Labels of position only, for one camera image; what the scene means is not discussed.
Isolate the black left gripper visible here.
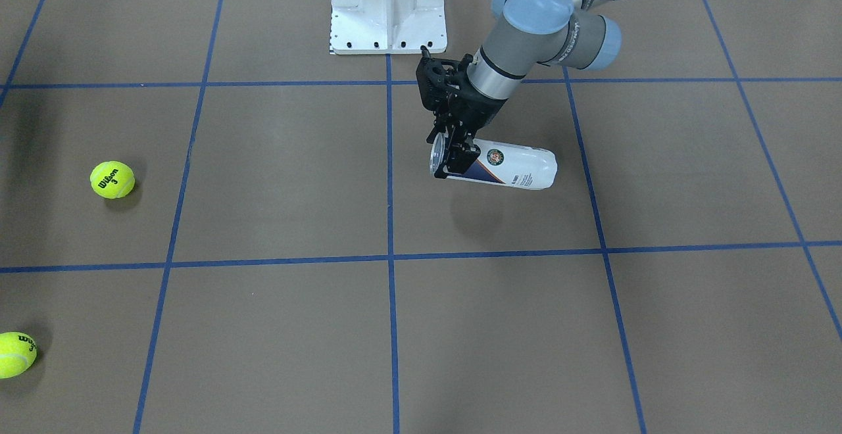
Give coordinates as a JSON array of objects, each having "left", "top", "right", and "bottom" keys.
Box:
[{"left": 426, "top": 89, "right": 507, "bottom": 179}]

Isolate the white tennis ball can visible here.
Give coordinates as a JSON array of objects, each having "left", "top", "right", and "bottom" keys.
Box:
[{"left": 429, "top": 139, "right": 558, "bottom": 189}]

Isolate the tennis ball with Wilson 3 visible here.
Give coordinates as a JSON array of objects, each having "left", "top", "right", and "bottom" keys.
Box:
[{"left": 88, "top": 160, "right": 136, "bottom": 199}]

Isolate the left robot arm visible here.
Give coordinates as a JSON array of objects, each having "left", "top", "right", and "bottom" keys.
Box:
[{"left": 416, "top": 0, "right": 625, "bottom": 189}]

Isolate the tennis ball near edge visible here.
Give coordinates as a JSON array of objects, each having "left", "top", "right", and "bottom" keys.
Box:
[{"left": 1, "top": 332, "right": 38, "bottom": 379}]

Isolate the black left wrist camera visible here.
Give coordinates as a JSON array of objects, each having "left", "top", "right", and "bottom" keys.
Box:
[{"left": 416, "top": 45, "right": 474, "bottom": 112}]

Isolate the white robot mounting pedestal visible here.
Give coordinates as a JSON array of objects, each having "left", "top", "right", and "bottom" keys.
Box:
[{"left": 329, "top": 0, "right": 448, "bottom": 55}]

